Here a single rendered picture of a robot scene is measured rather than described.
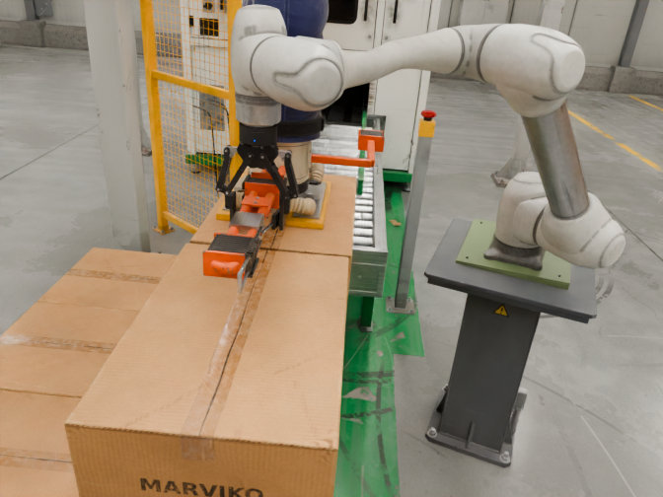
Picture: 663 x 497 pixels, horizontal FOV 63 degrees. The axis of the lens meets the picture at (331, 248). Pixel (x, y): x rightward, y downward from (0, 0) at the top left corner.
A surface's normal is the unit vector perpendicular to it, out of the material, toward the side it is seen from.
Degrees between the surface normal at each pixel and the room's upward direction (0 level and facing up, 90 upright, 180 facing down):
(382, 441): 0
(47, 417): 0
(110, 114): 90
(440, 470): 0
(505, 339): 90
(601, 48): 90
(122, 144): 90
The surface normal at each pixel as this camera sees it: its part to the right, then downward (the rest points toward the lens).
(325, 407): 0.07, -0.89
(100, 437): -0.05, 0.45
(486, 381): -0.38, 0.39
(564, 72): 0.48, 0.35
